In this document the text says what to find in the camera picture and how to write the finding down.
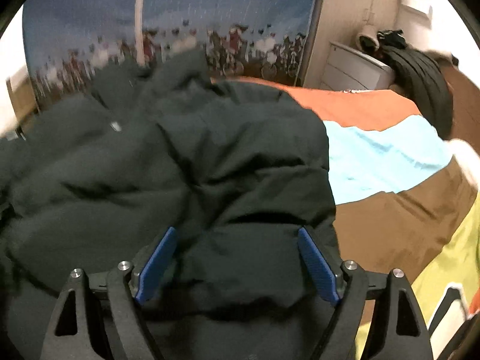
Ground large black padded jacket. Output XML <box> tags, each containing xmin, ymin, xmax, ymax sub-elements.
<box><xmin>1</xmin><ymin>50</ymin><xmax>337</xmax><ymax>359</ymax></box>

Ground colourful striped bed blanket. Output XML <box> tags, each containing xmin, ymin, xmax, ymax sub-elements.
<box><xmin>221</xmin><ymin>79</ymin><xmax>479</xmax><ymax>359</ymax></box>

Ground wooden bed headboard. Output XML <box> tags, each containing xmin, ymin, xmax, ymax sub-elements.
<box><xmin>439</xmin><ymin>63</ymin><xmax>480</xmax><ymax>153</ymax></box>

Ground wooden side table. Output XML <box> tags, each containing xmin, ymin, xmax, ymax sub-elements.
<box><xmin>6</xmin><ymin>65</ymin><xmax>39</xmax><ymax>132</ymax></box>

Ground black quilted jacket on headboard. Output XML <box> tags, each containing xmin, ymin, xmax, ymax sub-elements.
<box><xmin>377</xmin><ymin>30</ymin><xmax>453</xmax><ymax>140</ymax></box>

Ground white drawer cabinet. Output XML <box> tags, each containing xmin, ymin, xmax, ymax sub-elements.
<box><xmin>320</xmin><ymin>41</ymin><xmax>395</xmax><ymax>91</ymax></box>

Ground beige and black plush item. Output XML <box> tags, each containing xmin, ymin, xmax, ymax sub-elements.
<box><xmin>355</xmin><ymin>24</ymin><xmax>380</xmax><ymax>55</ymax></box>

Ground blue fabric wardrobe with bicycles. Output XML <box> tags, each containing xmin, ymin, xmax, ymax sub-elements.
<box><xmin>23</xmin><ymin>0</ymin><xmax>317</xmax><ymax>108</ymax></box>

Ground white wall air conditioner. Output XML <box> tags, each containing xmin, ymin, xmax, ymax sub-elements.
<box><xmin>397</xmin><ymin>3</ymin><xmax>433</xmax><ymax>28</ymax></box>

